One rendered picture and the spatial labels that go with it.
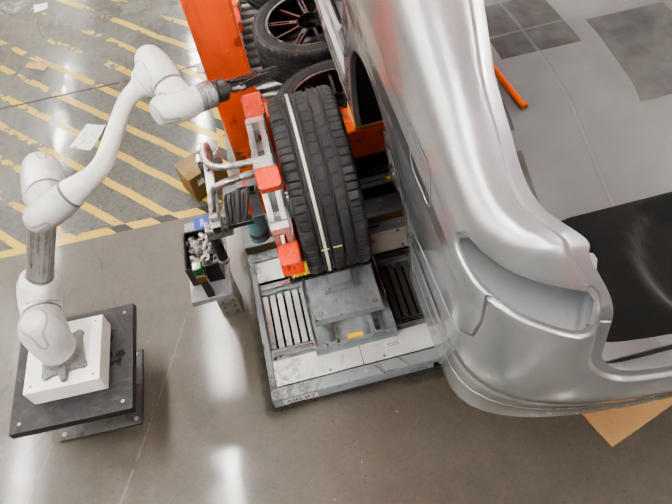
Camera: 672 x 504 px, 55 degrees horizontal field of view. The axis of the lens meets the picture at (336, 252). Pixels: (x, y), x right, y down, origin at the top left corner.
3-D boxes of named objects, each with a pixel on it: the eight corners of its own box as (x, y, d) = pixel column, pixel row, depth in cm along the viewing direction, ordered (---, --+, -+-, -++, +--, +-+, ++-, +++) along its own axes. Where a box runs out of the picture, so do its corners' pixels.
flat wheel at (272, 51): (239, 51, 386) (229, 17, 367) (329, 4, 403) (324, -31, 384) (300, 106, 351) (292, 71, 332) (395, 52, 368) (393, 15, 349)
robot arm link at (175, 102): (206, 99, 200) (186, 69, 204) (160, 116, 194) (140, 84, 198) (205, 121, 210) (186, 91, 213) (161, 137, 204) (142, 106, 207)
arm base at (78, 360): (43, 390, 252) (36, 384, 248) (40, 344, 266) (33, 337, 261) (89, 375, 254) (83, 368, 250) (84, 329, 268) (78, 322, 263)
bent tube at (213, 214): (267, 209, 216) (261, 188, 207) (211, 223, 215) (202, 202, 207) (260, 172, 226) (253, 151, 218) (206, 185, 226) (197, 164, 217)
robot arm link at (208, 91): (208, 114, 205) (224, 107, 207) (199, 86, 201) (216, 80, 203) (197, 110, 212) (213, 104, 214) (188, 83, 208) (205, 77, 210)
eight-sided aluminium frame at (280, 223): (308, 289, 243) (280, 195, 199) (291, 294, 243) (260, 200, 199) (284, 186, 275) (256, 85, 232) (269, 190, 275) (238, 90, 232)
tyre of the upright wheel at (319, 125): (370, 275, 263) (376, 235, 199) (314, 289, 262) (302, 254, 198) (330, 128, 278) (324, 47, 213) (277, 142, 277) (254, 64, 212)
